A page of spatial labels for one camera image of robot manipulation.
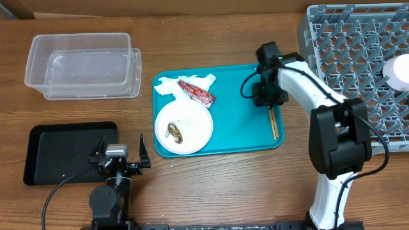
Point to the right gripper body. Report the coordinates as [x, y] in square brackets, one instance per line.
[271, 94]

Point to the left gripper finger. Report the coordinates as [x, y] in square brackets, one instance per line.
[99, 147]
[143, 154]

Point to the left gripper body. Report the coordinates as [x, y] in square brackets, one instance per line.
[134, 169]

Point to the red snack wrapper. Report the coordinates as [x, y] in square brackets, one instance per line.
[200, 95]

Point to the white shallow bowl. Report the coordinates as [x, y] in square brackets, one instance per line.
[396, 72]

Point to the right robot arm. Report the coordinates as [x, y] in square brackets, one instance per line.
[339, 141]

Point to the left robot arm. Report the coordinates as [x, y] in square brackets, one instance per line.
[110, 203]

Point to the grey dishwasher rack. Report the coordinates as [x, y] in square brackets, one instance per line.
[347, 45]

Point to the teal serving tray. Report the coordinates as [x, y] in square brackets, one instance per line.
[238, 125]

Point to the brown food scrap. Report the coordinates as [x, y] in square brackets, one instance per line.
[174, 131]

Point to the black plastic tray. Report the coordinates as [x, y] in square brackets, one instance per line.
[55, 152]

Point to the white round plate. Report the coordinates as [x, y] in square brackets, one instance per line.
[194, 122]

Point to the crumpled white napkin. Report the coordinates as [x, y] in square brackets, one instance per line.
[170, 86]

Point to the clear plastic bin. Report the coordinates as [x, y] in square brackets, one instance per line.
[84, 66]

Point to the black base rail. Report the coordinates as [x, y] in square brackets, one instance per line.
[294, 225]

